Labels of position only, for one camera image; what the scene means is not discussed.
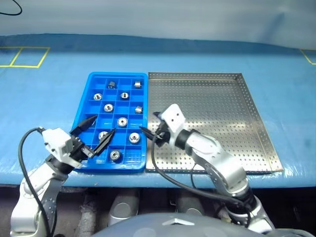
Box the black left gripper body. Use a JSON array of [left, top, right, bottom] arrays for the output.
[[66, 136, 96, 163]]

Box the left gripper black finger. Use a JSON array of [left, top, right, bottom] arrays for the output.
[[70, 114, 99, 139], [91, 129, 117, 158]]

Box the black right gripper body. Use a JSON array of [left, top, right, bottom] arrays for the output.
[[154, 120, 171, 147]]

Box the blue compartment tray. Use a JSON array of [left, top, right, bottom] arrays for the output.
[[70, 71, 149, 175]]

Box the perforated metal tray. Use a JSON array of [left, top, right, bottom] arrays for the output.
[[145, 72, 284, 176]]

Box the gray rounded cylinder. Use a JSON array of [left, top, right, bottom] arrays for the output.
[[175, 190, 206, 216], [107, 190, 139, 227]]

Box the gray robot torso shell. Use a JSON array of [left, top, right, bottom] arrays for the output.
[[91, 213, 279, 237]]

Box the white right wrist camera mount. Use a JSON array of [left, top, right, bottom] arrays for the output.
[[158, 104, 186, 139]]

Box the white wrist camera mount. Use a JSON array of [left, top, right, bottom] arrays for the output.
[[41, 127, 84, 170], [158, 104, 186, 139]]

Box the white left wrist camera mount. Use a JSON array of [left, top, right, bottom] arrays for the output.
[[41, 127, 84, 170]]

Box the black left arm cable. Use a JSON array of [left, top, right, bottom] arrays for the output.
[[18, 126, 58, 237]]

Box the thin black background cable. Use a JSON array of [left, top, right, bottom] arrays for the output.
[[0, 0, 23, 16]]

